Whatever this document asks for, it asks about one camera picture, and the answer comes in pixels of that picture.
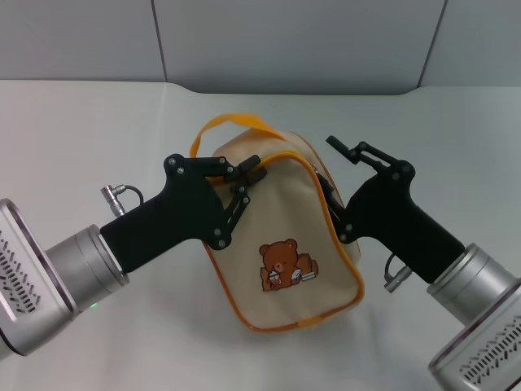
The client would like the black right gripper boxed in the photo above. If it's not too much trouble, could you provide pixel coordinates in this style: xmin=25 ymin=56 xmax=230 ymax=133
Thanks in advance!
xmin=316 ymin=134 xmax=466 ymax=284

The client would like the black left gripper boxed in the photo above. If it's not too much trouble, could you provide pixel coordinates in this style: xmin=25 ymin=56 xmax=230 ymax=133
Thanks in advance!
xmin=99 ymin=153 xmax=268 ymax=274

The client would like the beige food bag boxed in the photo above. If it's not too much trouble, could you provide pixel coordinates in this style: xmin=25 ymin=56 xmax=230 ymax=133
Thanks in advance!
xmin=190 ymin=114 xmax=366 ymax=332

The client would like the grey right gripper cable plug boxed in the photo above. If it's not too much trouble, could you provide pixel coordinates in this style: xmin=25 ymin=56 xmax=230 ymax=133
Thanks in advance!
xmin=383 ymin=252 xmax=413 ymax=292

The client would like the grey gripper cable plug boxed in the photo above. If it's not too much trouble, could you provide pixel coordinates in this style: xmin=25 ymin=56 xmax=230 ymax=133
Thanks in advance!
xmin=100 ymin=183 xmax=144 ymax=205
xmin=383 ymin=252 xmax=413 ymax=292

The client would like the grey left gripper cable plug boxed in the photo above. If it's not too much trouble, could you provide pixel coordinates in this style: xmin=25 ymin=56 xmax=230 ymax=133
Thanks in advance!
xmin=100 ymin=183 xmax=144 ymax=205

